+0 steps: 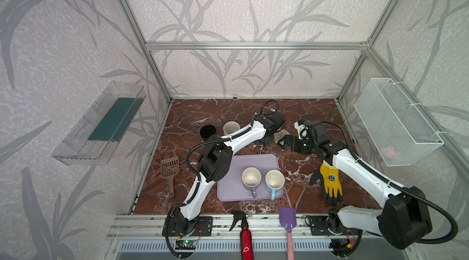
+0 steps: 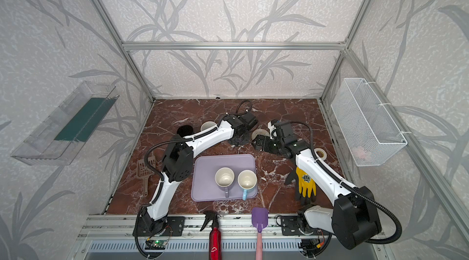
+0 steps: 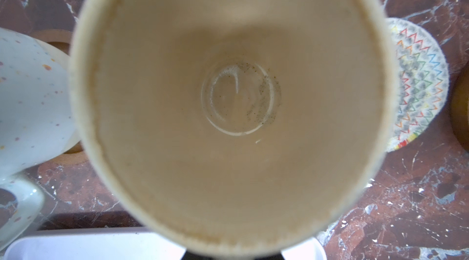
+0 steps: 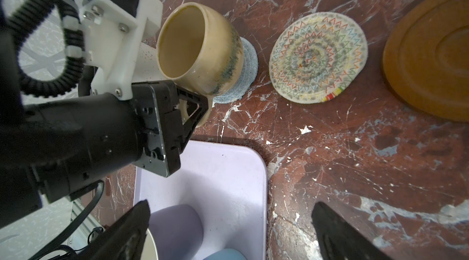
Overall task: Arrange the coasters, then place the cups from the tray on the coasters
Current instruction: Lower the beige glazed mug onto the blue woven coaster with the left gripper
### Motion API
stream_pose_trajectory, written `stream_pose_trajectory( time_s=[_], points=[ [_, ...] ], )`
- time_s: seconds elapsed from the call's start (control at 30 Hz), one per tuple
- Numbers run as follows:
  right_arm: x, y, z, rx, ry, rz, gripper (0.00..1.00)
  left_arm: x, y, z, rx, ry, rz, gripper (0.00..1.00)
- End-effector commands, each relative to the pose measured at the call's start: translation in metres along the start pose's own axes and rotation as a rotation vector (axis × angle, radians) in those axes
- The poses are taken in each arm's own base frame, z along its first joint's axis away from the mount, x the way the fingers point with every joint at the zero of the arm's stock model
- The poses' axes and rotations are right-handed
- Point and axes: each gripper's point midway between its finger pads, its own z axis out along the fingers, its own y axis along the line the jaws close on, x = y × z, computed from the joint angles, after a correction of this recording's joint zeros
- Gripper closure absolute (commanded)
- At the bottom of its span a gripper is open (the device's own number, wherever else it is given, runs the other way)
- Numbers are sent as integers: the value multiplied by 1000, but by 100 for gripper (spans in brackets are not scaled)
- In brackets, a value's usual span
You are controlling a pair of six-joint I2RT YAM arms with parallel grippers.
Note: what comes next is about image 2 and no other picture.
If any white speckled mug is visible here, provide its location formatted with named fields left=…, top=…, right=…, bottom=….
left=200, top=121, right=217, bottom=132

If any white blue mug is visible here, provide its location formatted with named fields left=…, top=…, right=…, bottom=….
left=238, top=170, right=257, bottom=201

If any white grey-handled mug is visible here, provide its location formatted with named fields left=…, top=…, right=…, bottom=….
left=214, top=167, right=235, bottom=198

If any black cup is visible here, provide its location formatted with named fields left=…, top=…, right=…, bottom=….
left=177, top=124, right=194, bottom=138

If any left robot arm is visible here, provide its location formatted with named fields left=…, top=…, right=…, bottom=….
left=133, top=99, right=258, bottom=238

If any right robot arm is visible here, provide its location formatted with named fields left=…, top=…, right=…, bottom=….
left=252, top=120, right=403, bottom=250

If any yellow black work glove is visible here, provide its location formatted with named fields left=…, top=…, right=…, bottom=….
left=285, top=167, right=317, bottom=206

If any white tape roll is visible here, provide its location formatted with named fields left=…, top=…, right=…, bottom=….
left=314, top=148, right=327, bottom=161

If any lilac plastic tray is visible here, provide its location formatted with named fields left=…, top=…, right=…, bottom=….
left=191, top=154, right=258, bottom=202

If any pink item in basket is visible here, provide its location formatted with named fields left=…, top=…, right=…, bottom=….
left=352, top=146, right=369, bottom=161

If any red spray bottle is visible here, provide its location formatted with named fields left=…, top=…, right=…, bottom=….
left=200, top=211, right=222, bottom=260

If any green-lit circuit board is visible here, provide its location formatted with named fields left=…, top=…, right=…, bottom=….
left=145, top=238, right=169, bottom=250

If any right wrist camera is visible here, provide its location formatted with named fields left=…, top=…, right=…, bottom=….
left=267, top=119, right=294, bottom=140

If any purple pink-handled scoop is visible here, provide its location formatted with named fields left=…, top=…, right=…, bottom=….
left=252, top=207, right=269, bottom=260

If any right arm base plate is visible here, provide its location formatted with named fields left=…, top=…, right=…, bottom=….
left=276, top=215, right=330, bottom=236

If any white wire basket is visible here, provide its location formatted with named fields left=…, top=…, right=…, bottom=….
left=331, top=78, right=407, bottom=167

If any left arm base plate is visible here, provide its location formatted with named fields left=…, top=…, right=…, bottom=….
left=133, top=215, right=185, bottom=238

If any clear wall shelf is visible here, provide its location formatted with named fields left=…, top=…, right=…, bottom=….
left=11, top=81, right=119, bottom=166

